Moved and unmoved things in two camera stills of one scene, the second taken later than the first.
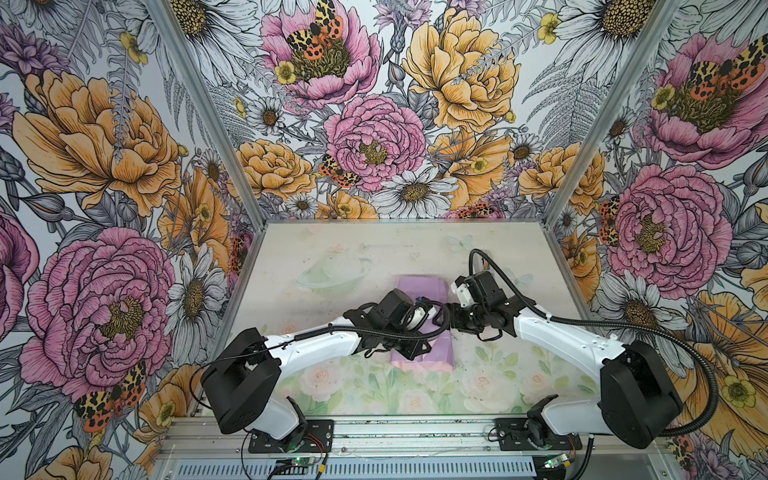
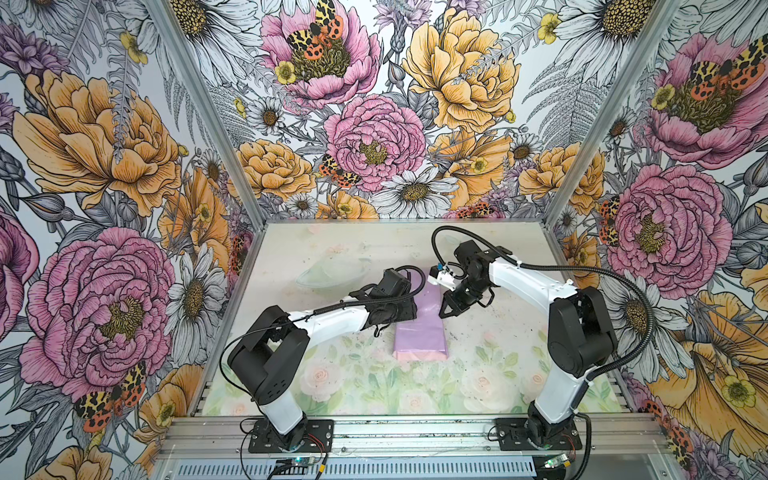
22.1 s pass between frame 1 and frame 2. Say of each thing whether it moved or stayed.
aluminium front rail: stayed
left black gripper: moved
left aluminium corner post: stayed
